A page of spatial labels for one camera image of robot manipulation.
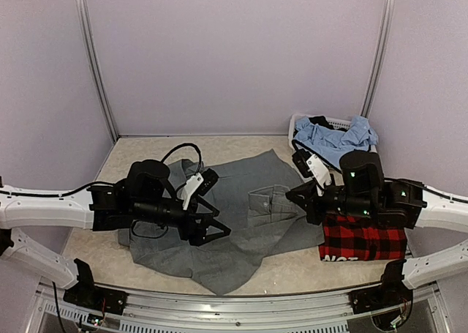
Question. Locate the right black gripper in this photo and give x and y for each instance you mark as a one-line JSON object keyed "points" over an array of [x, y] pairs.
{"points": [[316, 215]]}

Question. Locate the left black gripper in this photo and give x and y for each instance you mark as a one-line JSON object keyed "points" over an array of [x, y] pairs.
{"points": [[197, 236]]}

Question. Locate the grey long sleeve shirt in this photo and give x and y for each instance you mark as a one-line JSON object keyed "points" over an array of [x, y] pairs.
{"points": [[250, 197]]}

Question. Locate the red black plaid shirt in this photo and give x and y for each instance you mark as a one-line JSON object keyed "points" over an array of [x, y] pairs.
{"points": [[349, 238]]}

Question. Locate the white plastic laundry basket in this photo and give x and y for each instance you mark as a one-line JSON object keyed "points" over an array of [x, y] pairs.
{"points": [[297, 117]]}

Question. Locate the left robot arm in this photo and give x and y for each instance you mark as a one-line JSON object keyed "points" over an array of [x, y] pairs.
{"points": [[145, 195]]}

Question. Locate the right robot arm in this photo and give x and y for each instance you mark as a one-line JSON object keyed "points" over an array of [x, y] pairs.
{"points": [[366, 217]]}

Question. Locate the light blue shirt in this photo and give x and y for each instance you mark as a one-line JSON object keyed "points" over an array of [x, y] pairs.
{"points": [[331, 145]]}

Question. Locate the black garment in basket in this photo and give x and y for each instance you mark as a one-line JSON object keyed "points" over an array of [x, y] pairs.
{"points": [[323, 122]]}

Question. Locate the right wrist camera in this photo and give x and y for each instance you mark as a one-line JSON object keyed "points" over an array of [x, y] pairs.
{"points": [[311, 166]]}

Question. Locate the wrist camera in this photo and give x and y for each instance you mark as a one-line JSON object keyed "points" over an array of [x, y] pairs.
{"points": [[198, 184], [311, 166]]}

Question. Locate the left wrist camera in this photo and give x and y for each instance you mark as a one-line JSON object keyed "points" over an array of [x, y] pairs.
{"points": [[198, 184]]}

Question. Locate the front aluminium rail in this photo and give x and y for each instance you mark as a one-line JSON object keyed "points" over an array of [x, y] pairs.
{"points": [[323, 311]]}

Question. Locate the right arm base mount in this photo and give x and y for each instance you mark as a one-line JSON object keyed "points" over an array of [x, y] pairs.
{"points": [[390, 292]]}

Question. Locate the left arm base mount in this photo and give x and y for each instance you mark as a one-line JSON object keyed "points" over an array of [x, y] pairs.
{"points": [[85, 293]]}

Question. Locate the right aluminium frame post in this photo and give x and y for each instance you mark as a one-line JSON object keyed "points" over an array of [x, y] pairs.
{"points": [[379, 56]]}

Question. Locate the aluminium frame post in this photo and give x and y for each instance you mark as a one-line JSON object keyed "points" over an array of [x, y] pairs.
{"points": [[96, 73], [379, 56]]}

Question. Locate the left aluminium frame post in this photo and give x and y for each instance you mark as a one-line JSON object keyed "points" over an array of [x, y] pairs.
{"points": [[96, 73]]}

